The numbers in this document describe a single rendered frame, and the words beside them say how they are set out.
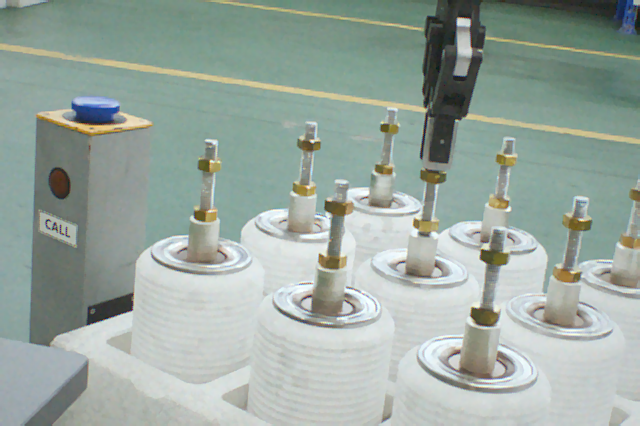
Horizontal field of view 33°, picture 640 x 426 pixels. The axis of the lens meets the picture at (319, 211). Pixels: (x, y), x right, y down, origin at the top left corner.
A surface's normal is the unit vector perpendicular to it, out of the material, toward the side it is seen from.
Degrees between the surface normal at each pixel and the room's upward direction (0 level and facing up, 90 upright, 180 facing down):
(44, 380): 0
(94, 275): 90
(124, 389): 90
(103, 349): 0
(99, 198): 90
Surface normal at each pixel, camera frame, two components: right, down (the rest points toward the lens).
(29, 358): 0.11, -0.95
